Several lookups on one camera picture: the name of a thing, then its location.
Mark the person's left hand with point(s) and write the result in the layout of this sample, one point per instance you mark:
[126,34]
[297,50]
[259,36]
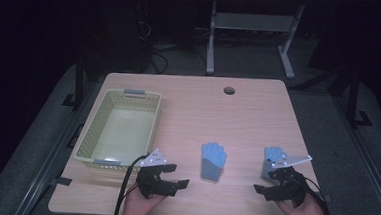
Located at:
[135,207]

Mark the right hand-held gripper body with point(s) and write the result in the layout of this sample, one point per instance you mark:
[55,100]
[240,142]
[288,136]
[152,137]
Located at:
[290,187]

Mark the white metal desk frame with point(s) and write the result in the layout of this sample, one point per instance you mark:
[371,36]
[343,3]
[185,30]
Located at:
[250,21]

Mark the black metal stand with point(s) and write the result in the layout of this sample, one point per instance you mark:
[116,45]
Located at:
[78,87]
[354,97]

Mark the blue knit glove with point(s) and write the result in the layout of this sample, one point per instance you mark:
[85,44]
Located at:
[270,155]
[212,160]

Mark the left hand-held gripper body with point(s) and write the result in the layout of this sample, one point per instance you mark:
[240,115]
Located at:
[150,182]

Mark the cream plastic basket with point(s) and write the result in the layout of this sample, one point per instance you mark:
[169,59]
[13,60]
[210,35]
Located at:
[123,130]

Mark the grey metal rail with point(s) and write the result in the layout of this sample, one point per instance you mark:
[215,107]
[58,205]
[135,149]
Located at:
[365,158]
[51,165]

